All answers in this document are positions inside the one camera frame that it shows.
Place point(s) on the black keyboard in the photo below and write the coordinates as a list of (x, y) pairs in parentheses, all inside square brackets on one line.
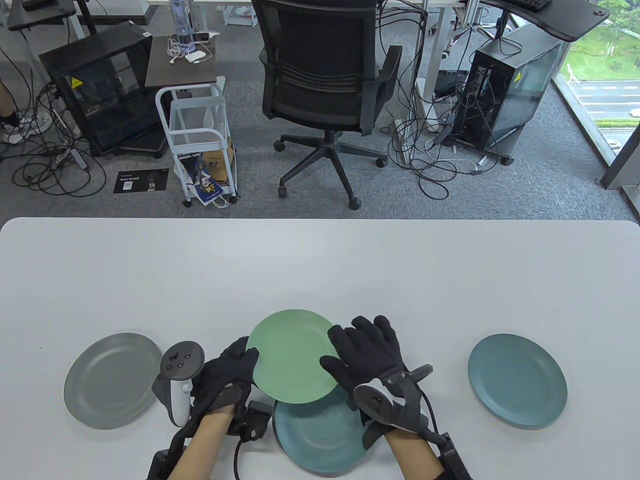
[(39, 4)]

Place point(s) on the blue printed bag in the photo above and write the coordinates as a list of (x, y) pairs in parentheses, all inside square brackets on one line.
[(200, 175)]

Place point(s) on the person's right hand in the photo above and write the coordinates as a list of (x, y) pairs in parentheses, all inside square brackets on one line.
[(370, 350)]

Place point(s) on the black tripod pole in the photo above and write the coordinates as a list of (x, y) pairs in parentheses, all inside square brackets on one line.
[(86, 15)]

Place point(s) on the brown paper bag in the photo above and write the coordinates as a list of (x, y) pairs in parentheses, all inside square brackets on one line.
[(217, 167)]

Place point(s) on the black printed card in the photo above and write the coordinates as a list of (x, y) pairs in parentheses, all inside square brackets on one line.
[(140, 182)]

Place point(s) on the person's right forearm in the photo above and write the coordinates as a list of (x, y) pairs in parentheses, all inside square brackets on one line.
[(415, 455)]

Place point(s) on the brown side table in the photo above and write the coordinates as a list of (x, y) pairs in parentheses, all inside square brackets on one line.
[(170, 72)]

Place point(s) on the open laptop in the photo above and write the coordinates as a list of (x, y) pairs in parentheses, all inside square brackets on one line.
[(530, 4)]

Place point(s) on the clear water bottle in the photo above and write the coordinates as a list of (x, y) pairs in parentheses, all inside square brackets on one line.
[(181, 20)]

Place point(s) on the person's left hand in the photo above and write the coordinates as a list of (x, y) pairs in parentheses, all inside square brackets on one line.
[(225, 380)]

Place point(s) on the person's left forearm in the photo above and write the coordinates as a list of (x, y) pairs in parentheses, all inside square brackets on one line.
[(200, 445)]

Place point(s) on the dark window frame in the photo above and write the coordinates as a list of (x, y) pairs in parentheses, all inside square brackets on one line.
[(620, 172)]

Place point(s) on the black grey computer tower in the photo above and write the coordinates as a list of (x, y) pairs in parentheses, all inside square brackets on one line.
[(520, 85)]

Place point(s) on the black wrist camera block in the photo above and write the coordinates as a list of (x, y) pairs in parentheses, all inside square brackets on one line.
[(257, 420)]

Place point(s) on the green plate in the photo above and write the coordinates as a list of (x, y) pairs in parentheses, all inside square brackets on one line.
[(290, 355)]

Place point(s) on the black glass computer case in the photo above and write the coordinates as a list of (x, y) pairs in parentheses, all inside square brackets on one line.
[(100, 100)]

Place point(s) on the smartphone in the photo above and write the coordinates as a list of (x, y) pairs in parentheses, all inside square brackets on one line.
[(202, 36)]

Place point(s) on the black mesh office chair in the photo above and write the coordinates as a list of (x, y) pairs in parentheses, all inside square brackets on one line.
[(320, 50)]

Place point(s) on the black curved standing desk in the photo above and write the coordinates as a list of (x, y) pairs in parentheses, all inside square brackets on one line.
[(570, 22)]

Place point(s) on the black labelled electronics box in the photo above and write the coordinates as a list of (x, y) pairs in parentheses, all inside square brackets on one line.
[(157, 467), (455, 460)]

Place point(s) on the blue plate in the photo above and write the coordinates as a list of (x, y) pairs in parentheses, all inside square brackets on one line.
[(320, 440), (517, 381)]

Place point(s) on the white power bank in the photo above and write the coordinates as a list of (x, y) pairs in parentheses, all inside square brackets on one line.
[(195, 56)]

